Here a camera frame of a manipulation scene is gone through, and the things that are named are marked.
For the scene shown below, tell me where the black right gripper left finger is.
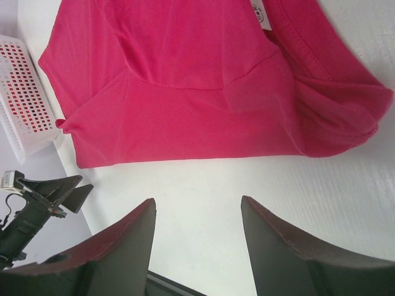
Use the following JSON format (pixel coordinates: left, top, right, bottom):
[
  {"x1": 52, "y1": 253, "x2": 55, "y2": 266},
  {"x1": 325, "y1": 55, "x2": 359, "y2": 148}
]
[{"x1": 1, "y1": 199, "x2": 156, "y2": 295}]

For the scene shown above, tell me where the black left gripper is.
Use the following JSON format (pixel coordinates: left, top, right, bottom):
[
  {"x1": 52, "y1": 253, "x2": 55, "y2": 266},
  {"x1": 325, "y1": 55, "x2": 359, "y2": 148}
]
[{"x1": 1, "y1": 170, "x2": 94, "y2": 268}]

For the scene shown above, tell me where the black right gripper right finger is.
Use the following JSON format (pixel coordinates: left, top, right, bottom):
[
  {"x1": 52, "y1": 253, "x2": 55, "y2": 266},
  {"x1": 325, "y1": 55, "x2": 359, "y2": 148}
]
[{"x1": 241, "y1": 195, "x2": 394, "y2": 295}]

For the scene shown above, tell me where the pink t shirt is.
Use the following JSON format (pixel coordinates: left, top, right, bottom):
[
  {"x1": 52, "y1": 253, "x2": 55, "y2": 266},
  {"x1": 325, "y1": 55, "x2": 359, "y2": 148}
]
[{"x1": 39, "y1": 1, "x2": 393, "y2": 168}]

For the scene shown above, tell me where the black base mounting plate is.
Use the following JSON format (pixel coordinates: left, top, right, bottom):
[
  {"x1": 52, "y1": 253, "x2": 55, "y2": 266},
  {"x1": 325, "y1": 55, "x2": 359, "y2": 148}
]
[{"x1": 144, "y1": 271, "x2": 206, "y2": 296}]

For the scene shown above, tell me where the white perforated plastic basket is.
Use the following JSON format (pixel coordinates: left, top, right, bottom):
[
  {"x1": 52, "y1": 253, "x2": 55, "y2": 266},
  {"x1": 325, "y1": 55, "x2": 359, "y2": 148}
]
[{"x1": 1, "y1": 35, "x2": 59, "y2": 163}]

